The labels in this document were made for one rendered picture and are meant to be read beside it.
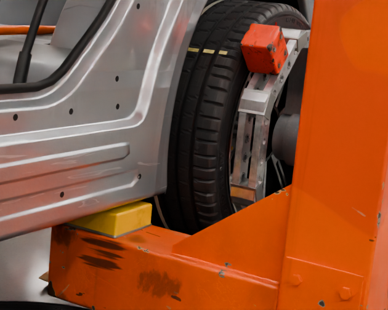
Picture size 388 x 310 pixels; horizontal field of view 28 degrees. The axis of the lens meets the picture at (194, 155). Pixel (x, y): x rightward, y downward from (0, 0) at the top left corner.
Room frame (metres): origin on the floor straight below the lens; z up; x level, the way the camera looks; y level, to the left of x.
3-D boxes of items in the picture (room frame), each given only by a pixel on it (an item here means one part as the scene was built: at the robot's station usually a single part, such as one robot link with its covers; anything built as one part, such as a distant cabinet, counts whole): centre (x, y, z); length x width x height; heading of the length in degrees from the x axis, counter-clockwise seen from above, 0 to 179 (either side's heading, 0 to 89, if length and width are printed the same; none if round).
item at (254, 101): (1.93, -0.25, 0.85); 0.54 x 0.07 x 0.54; 151
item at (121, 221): (1.58, 0.17, 0.71); 0.14 x 0.14 x 0.05; 61
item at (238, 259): (1.49, 0.02, 0.69); 0.52 x 0.17 x 0.35; 61
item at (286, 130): (1.90, -0.31, 0.85); 0.21 x 0.14 x 0.14; 61
